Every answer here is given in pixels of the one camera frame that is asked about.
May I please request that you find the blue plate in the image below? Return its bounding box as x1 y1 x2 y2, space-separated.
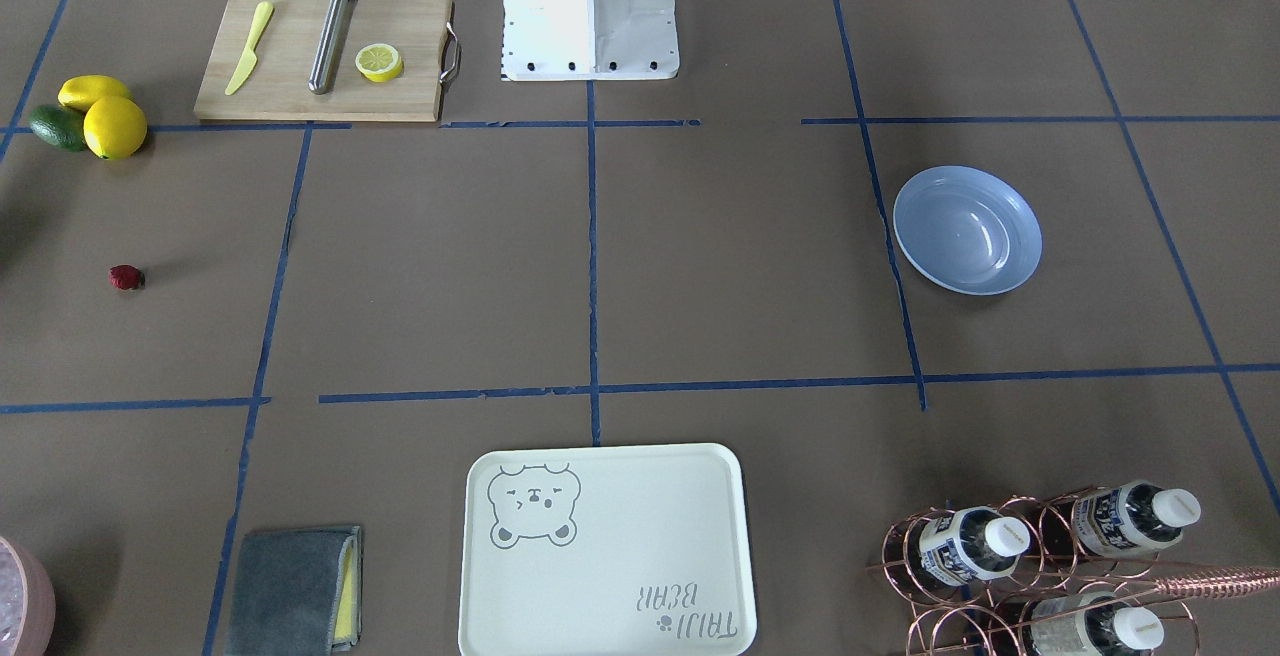
891 165 1044 297

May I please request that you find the red strawberry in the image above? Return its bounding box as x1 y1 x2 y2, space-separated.
108 264 145 291

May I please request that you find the cream bear tray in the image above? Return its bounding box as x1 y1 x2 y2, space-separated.
458 443 758 655

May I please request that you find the lemon half slice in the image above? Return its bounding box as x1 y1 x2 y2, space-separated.
355 44 404 83

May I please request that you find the wooden cutting board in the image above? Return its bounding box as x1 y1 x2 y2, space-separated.
195 0 454 124

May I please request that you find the steel muddler black cap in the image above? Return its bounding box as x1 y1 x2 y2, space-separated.
307 0 355 95

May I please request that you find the drink bottle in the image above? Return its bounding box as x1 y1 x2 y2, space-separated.
1070 480 1203 559
1027 595 1166 655
910 506 1032 589

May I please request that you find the grey folded cloth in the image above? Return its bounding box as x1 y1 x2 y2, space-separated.
224 524 364 655

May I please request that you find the yellow plastic knife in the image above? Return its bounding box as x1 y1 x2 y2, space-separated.
224 1 275 96

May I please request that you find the yellow lemon front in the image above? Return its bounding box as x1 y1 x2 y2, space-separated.
84 96 148 160

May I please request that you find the yellow lemon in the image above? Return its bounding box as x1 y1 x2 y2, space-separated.
84 96 148 160
58 74 133 114

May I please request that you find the drink bottle front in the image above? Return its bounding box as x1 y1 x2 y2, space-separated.
1027 595 1166 655

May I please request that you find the yellow lemon back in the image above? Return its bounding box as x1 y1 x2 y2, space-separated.
58 74 133 114

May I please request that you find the green lime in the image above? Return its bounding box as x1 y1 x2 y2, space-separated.
28 104 88 152

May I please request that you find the pink ice bowl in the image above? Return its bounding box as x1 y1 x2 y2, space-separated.
1 537 56 655

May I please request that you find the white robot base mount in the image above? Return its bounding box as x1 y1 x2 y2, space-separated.
500 0 681 82

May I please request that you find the copper wire bottle rack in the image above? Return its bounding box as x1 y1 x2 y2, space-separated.
868 486 1277 655

